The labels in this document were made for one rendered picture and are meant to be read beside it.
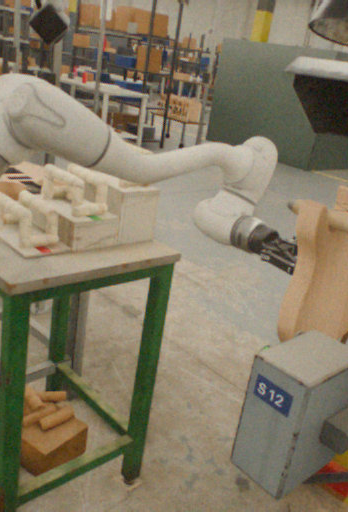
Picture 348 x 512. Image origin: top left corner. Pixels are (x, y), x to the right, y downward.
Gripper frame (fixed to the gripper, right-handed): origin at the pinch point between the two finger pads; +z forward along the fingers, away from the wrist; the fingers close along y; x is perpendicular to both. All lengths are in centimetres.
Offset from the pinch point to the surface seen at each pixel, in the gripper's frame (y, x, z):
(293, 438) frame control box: 49, 2, 26
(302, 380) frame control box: 47, 11, 25
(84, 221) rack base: 23, -5, -65
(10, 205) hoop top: 39, 1, -77
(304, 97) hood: 4.1, 36.9, -10.4
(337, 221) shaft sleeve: 12.5, 17.9, 6.7
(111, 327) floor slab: -46, -121, -151
